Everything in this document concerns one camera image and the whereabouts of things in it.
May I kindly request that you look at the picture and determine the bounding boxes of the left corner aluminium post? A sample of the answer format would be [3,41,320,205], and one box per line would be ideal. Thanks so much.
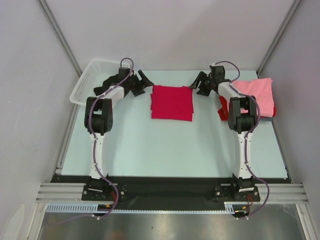
[36,0,82,76]

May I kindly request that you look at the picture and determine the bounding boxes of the right corner aluminium post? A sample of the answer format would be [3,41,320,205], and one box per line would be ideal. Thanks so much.
[256,0,304,77]

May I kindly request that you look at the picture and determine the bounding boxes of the pink folded t shirt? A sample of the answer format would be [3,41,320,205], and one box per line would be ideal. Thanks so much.
[233,78,276,118]

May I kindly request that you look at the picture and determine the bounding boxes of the aluminium frame rail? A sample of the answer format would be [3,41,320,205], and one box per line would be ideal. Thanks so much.
[35,183,309,204]

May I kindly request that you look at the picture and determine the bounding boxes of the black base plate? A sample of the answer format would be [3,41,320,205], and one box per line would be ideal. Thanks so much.
[50,174,292,212]

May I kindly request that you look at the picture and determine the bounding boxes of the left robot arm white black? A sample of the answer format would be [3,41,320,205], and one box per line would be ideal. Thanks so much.
[81,66,154,201]

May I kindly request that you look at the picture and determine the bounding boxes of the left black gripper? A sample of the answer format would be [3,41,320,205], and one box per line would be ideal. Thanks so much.
[127,70,154,97]

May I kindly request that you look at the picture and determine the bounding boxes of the white plastic basket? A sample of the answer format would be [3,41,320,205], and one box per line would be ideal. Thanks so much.
[69,58,120,106]

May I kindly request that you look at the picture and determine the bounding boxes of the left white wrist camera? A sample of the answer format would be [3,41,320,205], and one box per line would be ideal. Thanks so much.
[120,64,131,69]

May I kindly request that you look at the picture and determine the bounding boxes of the magenta t shirt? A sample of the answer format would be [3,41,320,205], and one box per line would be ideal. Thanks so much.
[150,85,194,122]

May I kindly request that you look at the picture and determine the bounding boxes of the corner aluminium post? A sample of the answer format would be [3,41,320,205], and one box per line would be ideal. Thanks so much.
[256,0,304,77]
[36,0,82,76]

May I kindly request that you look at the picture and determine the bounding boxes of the red folded t shirt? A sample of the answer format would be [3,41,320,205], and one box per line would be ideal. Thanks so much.
[217,96,277,121]

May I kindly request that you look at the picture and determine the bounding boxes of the black t shirt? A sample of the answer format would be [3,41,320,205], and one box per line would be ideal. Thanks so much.
[93,74,119,96]

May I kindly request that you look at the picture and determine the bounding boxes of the white slotted cable duct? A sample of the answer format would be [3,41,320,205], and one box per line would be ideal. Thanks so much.
[46,203,239,215]

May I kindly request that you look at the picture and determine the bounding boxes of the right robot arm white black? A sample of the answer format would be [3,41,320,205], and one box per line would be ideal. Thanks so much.
[189,63,260,201]

